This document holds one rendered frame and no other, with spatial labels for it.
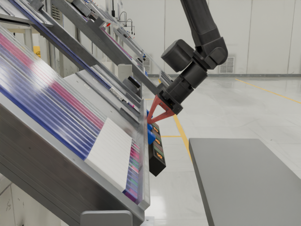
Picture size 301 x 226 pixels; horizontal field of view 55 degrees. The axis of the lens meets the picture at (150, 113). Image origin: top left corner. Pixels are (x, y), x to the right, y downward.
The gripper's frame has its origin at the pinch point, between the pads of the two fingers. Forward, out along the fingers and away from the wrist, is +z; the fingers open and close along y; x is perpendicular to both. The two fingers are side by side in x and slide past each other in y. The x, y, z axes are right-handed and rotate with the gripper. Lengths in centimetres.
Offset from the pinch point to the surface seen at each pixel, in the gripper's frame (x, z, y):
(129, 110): -6.2, 1.4, 1.5
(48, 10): -67, 8, -92
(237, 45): 171, -201, -761
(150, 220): 49, 49, -60
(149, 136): 0.6, 0.8, 11.6
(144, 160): -2.6, -0.5, 34.7
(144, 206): -1.8, 0.1, 46.4
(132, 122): -4.8, 1.0, 11.7
